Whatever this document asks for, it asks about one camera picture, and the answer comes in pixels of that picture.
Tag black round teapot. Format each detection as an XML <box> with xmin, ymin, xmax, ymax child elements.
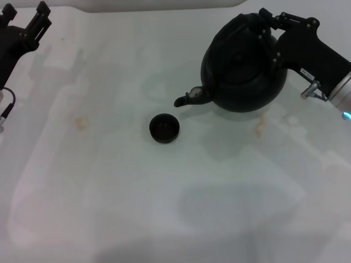
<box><xmin>173</xmin><ymin>12</ymin><xmax>289</xmax><ymax>113</ymax></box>

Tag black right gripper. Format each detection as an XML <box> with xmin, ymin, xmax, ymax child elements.
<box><xmin>256</xmin><ymin>7</ymin><xmax>351</xmax><ymax>94</ymax></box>

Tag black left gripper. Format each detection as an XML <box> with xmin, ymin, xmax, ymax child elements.
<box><xmin>0</xmin><ymin>1</ymin><xmax>53</xmax><ymax>89</ymax></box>

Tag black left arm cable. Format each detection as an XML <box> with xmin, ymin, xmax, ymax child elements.
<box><xmin>0</xmin><ymin>87</ymin><xmax>16</xmax><ymax>123</ymax></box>

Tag silver right arm cable plug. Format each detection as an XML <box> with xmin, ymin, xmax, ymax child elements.
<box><xmin>299</xmin><ymin>81</ymin><xmax>329</xmax><ymax>101</ymax></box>

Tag small dark teacup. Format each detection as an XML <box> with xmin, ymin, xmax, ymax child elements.
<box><xmin>149</xmin><ymin>113</ymin><xmax>181</xmax><ymax>144</ymax></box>

